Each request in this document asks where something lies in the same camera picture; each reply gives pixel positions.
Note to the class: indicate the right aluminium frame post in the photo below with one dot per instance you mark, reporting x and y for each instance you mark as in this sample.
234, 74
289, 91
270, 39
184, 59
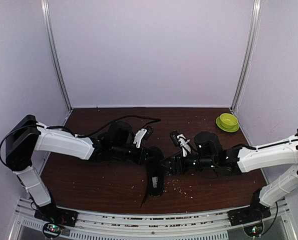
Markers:
246, 64

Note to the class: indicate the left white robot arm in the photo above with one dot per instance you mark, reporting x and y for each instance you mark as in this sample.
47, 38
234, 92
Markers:
29, 136

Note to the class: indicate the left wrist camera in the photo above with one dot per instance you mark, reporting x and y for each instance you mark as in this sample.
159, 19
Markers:
142, 134

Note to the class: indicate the front aluminium rail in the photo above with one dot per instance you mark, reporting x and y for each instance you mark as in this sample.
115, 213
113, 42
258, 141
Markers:
206, 225

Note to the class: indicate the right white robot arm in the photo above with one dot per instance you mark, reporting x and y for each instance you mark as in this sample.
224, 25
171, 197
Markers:
238, 159

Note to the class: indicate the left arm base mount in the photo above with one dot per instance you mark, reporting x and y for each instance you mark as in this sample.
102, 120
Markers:
56, 226

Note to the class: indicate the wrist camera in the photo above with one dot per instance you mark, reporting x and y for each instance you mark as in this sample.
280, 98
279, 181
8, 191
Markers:
179, 140
142, 134

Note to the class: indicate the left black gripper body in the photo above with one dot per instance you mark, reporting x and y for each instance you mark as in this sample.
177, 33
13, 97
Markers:
119, 150

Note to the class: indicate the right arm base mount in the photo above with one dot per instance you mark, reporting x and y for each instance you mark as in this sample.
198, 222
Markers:
251, 219

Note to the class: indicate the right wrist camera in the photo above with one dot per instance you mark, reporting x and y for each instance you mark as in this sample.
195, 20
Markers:
179, 140

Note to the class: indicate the black sneaker shoe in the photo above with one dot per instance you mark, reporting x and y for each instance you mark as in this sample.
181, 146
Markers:
154, 154

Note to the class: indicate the green bowl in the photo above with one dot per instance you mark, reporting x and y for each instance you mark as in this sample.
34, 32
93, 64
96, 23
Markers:
227, 122

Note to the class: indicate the left aluminium frame post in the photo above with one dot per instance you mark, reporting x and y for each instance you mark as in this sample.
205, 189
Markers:
54, 54

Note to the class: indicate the aluminium frame post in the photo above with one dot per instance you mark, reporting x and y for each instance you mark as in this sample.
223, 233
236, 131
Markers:
54, 54
246, 64

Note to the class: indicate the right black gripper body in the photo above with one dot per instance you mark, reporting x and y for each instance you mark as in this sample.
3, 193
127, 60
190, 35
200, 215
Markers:
204, 164

